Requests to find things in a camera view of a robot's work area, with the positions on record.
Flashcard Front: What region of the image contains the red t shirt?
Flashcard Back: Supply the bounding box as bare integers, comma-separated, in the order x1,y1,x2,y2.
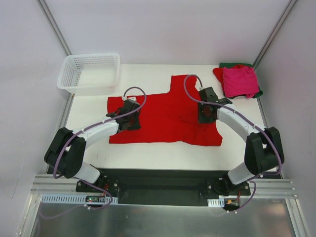
213,63,252,87
109,75,223,147

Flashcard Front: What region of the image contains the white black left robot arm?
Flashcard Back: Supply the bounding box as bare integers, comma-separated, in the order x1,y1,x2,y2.
44,98,145,192

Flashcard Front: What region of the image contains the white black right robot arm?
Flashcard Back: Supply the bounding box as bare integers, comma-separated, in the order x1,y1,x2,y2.
197,87,284,196

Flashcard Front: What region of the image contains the folded red t shirt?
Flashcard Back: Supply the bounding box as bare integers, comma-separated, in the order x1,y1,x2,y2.
213,63,252,87

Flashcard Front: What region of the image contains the folded pink t shirt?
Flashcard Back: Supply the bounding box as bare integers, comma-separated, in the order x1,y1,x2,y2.
223,66,259,98

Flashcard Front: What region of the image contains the folded green t shirt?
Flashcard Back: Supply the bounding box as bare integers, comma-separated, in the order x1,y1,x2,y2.
220,62,263,99

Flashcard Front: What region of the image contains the white perforated plastic basket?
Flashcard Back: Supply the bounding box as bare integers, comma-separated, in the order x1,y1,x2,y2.
57,53,120,96

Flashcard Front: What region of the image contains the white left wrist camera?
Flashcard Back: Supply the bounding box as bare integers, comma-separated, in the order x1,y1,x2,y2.
122,96,140,106

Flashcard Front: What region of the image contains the aluminium side rail right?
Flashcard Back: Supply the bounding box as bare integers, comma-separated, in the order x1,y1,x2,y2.
256,98,282,178

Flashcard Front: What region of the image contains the aluminium side rail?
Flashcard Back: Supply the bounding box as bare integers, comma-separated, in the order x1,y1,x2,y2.
45,93,75,173
256,98,282,178

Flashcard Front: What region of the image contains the aluminium side rail left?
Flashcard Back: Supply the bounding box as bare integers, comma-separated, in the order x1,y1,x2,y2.
45,93,75,173

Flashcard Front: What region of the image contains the right white cable duct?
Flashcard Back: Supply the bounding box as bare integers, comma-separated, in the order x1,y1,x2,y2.
207,198,225,208

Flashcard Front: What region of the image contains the white cable duct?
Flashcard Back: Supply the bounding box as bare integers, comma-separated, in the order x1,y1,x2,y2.
207,198,225,208
41,194,119,205

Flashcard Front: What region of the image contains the left white cable duct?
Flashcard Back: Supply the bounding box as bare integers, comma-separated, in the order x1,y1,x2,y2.
41,194,119,205

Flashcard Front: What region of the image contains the aluminium frame post right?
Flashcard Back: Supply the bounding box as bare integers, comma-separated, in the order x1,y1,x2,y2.
252,0,299,69

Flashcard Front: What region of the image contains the aluminium frame post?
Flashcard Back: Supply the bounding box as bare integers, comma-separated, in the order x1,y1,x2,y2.
37,0,72,56
252,0,299,69

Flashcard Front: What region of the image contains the aluminium frame post left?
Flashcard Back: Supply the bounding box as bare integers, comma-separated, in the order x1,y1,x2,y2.
37,0,72,56

